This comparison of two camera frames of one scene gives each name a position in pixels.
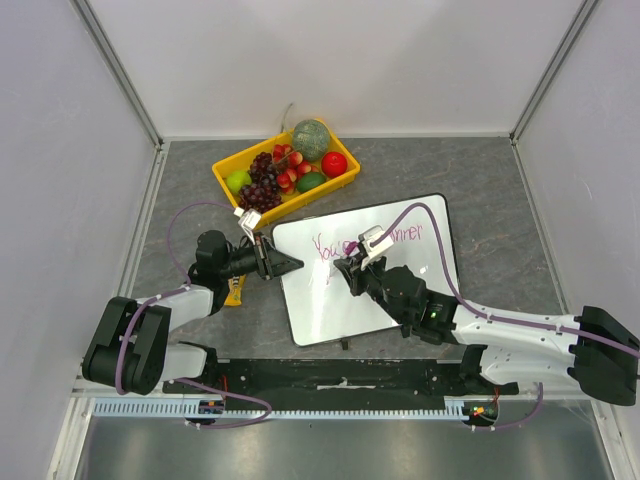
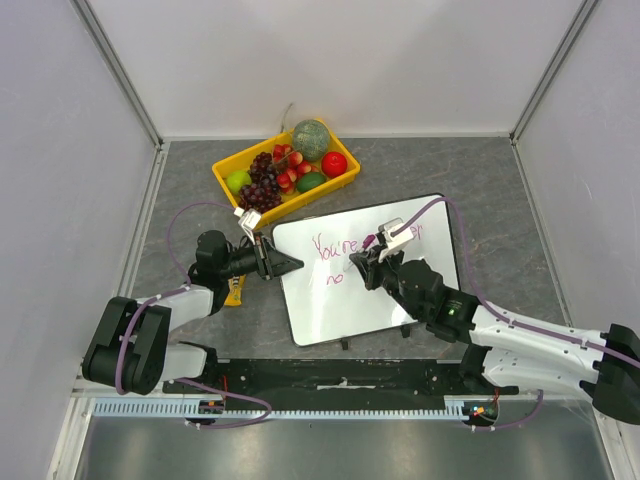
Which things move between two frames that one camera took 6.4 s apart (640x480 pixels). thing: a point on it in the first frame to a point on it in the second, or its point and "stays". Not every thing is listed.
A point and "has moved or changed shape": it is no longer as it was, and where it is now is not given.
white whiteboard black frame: [322, 303] stays
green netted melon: [311, 138] stays
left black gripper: [272, 262] stays
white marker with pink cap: [349, 248] has moved or changed shape
